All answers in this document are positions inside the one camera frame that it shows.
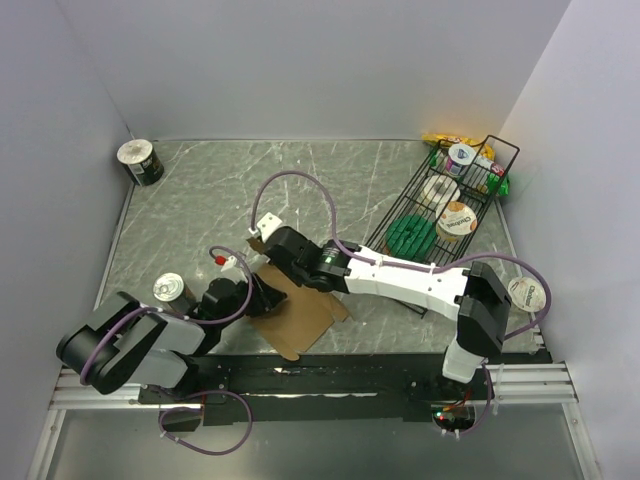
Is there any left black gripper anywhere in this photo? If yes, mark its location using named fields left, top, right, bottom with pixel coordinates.
left=218, top=271, right=287, bottom=329

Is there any brown cardboard box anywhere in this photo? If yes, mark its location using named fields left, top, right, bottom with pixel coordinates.
left=249, top=260, right=351, bottom=361

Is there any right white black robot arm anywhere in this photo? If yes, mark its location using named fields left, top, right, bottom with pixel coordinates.
left=257, top=222, right=512, bottom=399

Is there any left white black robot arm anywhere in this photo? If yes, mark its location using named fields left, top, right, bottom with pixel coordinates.
left=56, top=274, right=287, bottom=402

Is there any tin can brown label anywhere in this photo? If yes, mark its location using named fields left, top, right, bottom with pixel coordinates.
left=152, top=272, right=197, bottom=315

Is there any green black chips can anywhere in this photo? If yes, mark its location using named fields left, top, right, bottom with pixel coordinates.
left=116, top=139, right=164, bottom=186

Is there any Chobani yogurt cup in basket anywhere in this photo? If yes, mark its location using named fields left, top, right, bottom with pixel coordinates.
left=436, top=201, right=478, bottom=242

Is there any blue white yogurt cup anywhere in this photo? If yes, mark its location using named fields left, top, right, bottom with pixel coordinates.
left=445, top=143, right=477, bottom=178

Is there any green snack bag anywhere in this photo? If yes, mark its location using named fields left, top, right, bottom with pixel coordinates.
left=486, top=173, right=510, bottom=197

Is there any yellow snack bag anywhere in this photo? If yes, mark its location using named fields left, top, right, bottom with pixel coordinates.
left=421, top=133, right=495, bottom=158

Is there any red white package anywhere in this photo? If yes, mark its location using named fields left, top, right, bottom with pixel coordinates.
left=488, top=162, right=506, bottom=178

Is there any white yogurt cup on table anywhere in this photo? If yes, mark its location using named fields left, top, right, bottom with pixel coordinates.
left=507, top=276, right=547, bottom=313

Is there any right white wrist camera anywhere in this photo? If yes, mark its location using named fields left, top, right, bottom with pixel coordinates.
left=249, top=212, right=284, bottom=243

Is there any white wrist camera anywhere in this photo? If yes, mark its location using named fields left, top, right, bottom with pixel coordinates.
left=212, top=254, right=244, bottom=272
left=249, top=212, right=284, bottom=243

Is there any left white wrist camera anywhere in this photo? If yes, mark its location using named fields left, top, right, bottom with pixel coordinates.
left=212, top=254, right=244, bottom=272

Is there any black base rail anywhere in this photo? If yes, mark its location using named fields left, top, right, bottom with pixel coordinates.
left=137, top=352, right=551, bottom=427

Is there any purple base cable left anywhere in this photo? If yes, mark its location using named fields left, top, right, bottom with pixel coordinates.
left=158, top=389, right=254, bottom=456

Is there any black wire basket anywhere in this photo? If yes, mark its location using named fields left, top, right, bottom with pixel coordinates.
left=355, top=134, right=520, bottom=319

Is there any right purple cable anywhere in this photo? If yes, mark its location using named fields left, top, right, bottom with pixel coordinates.
left=252, top=170, right=553, bottom=436

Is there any aluminium frame rail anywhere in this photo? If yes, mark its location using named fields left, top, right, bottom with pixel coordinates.
left=47, top=362, right=579, bottom=411

